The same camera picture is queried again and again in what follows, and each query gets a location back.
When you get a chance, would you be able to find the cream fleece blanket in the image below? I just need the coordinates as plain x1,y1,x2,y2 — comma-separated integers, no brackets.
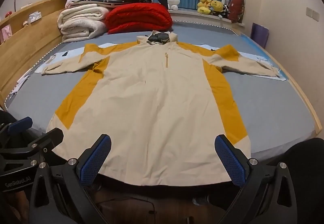
57,3,109,44

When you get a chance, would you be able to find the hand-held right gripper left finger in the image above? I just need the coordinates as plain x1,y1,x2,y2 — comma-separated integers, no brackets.
30,134,112,224

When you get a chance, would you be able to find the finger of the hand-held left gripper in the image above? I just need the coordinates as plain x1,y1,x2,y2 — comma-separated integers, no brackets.
15,128,64,162
0,116,33,143

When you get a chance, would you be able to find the black cable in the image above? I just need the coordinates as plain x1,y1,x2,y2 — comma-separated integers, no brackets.
96,196,158,214

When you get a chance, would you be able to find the tissue pack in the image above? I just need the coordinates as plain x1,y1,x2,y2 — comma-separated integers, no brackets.
27,12,42,23

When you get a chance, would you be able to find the wall switch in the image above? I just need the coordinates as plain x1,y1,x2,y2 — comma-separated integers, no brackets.
306,7,319,22

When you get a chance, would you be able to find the dark red cushion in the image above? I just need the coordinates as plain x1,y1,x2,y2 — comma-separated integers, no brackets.
228,0,245,23

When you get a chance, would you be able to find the grey bed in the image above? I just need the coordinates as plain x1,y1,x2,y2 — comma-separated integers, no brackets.
4,20,323,156

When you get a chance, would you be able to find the light blue printed blanket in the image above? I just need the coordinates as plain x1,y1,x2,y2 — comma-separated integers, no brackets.
34,42,288,82

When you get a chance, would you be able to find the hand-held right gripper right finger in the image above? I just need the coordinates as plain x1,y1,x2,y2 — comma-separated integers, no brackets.
214,134,298,224

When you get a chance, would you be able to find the pink box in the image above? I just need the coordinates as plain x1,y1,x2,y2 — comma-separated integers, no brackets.
0,25,13,43

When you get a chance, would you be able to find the beige and yellow jacket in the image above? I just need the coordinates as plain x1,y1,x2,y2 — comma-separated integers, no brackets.
41,30,280,187

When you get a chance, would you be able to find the red quilted blanket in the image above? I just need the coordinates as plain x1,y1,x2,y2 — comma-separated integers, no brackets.
104,3,174,35

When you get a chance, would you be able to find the yellow and blue plush toy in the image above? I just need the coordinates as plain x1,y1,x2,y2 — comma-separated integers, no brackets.
210,0,226,16

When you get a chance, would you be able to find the wooden headboard shelf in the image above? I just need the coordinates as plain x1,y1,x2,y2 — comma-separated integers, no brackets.
0,0,74,103

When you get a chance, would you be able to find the purple bag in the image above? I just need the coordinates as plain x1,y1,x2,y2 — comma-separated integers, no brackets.
250,22,269,49

